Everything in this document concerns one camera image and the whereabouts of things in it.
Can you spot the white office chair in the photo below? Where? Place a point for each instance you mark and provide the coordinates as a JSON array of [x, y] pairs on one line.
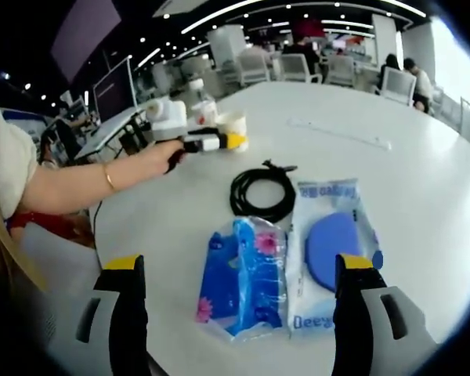
[[295, 67], [254, 68], [340, 70], [397, 86]]

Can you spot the person's white sleeve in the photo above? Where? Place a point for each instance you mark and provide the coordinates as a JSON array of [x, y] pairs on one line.
[[8, 156]]

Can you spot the clear water bottle red label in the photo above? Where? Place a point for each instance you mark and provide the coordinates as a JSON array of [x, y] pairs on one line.
[[203, 107]]

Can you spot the person's left hand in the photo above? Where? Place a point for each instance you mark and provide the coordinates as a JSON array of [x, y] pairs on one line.
[[168, 154]]

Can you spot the blue wet wipes packet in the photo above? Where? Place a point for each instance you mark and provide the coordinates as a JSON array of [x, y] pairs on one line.
[[243, 278]]

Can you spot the cream paper cup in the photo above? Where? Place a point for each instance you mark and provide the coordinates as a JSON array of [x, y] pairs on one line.
[[235, 123]]

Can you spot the dark monitor screen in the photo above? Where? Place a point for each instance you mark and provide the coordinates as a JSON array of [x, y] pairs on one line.
[[111, 92]]

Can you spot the blue disc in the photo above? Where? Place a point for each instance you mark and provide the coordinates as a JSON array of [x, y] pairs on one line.
[[329, 243]]

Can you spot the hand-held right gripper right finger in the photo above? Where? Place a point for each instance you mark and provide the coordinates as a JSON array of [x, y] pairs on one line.
[[352, 309]]

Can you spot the curved ceiling light strip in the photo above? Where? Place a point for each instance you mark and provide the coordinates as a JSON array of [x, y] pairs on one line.
[[297, 8]]

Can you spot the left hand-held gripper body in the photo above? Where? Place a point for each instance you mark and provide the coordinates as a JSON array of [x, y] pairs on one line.
[[168, 117]]

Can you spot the white table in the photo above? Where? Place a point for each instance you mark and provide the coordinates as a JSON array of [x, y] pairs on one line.
[[376, 176]]

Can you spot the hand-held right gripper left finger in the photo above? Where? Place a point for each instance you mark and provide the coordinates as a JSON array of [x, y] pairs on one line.
[[129, 305]]

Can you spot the person's blond hair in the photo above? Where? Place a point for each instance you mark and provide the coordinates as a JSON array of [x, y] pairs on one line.
[[4, 250]]

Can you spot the long clear plastic strip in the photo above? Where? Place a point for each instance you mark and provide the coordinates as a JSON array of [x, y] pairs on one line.
[[337, 132]]

